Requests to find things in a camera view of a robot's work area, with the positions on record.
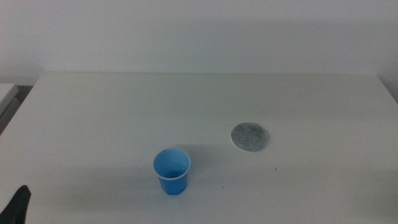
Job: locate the blue plastic cup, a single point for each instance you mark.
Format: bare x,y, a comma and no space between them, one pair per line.
172,183

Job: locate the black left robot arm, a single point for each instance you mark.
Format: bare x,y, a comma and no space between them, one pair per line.
17,208

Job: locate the round grey cup mat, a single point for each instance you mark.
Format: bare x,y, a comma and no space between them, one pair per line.
250,137

